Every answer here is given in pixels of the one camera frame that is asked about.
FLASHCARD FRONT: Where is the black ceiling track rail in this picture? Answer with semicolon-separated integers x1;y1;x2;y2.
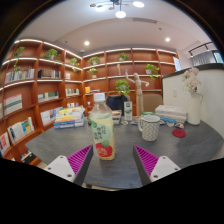
188;41;214;57

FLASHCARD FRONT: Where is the wooden bookshelf unit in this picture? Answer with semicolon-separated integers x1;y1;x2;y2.
0;38;179;164

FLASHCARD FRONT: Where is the stack of white books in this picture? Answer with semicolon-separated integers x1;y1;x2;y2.
154;104;188;124

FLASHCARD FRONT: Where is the ceiling air vent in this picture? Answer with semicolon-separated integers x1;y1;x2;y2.
132;17;158;24

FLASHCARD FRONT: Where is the colourful stack of books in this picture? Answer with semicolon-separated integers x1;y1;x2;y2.
53;106;86;130

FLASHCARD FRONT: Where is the tan upholstered chair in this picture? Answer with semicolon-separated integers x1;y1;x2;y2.
142;93;164;114

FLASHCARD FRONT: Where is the grey curtain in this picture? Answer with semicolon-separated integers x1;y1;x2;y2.
192;50;216;67

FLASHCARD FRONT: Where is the green and white carton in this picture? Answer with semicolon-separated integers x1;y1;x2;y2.
123;101;134;122

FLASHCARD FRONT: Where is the wooden artist mannequin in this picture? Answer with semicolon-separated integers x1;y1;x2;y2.
124;69;150;118

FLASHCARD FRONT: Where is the small stack of books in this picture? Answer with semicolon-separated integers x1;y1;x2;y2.
112;110;123;125

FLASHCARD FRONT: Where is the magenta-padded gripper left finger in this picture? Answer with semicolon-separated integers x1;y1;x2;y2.
43;144;94;187

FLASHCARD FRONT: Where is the white jug vase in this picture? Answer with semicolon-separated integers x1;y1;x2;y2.
186;92;204;126

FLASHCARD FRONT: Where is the ceiling chandelier with round lamps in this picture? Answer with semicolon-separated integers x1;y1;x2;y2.
89;0;146;19

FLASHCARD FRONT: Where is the white patterned mug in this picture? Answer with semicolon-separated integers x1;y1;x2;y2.
137;114;161;142

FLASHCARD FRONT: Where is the flat round red coaster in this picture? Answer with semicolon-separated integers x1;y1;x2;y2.
171;128;187;139

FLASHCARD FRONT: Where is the yellow drink bottle white cap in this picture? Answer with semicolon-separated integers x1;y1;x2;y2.
88;92;117;161

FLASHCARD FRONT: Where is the dark jacket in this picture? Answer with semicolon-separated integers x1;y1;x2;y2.
105;94;129;117

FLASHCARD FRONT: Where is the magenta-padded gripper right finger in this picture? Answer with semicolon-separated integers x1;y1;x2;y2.
132;144;182;187

